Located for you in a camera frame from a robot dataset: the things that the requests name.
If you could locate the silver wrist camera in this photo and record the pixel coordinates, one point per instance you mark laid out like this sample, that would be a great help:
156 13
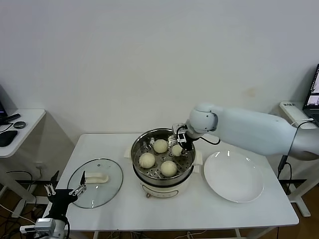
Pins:
180 136
43 223

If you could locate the white wall outlet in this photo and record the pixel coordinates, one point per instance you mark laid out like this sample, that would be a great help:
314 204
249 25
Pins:
38 165

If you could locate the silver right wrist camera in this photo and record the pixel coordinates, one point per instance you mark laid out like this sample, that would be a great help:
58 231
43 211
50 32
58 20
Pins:
180 136

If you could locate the black computer mouse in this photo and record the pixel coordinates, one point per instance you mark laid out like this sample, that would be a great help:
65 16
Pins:
7 138

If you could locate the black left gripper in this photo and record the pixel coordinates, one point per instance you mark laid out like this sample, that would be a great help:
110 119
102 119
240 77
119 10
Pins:
61 198

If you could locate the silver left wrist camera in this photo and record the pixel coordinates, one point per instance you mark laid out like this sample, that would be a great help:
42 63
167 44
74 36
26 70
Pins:
43 223

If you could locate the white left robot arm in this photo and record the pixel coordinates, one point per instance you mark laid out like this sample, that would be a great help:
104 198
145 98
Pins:
60 227

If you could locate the black bar remote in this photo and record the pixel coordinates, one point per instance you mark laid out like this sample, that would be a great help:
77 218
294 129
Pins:
12 117

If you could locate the white round plate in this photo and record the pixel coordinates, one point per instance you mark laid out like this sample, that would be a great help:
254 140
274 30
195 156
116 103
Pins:
234 176

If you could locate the stainless steel steamer basket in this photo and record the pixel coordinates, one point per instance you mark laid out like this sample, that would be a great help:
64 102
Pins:
162 182

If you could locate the cream electric cooking pot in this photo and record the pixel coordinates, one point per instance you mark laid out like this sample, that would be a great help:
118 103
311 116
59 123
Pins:
162 191

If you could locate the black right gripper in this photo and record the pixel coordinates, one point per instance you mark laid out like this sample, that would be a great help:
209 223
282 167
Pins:
189 143

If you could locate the open black laptop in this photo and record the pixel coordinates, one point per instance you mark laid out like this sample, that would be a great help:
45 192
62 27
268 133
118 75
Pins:
312 94

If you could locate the white side desk with mouse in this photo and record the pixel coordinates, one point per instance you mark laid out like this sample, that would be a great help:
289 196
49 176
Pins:
27 129

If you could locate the white steamed baozi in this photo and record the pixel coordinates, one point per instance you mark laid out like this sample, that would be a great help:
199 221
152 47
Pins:
176 150
160 146
168 168
147 160

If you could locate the black monitor with purple glow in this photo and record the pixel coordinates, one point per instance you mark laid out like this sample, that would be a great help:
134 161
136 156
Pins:
2 99

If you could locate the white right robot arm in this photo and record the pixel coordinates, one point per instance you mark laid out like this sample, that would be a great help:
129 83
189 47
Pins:
249 129

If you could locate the white printed desk label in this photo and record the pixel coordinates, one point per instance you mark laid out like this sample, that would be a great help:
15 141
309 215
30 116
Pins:
288 105

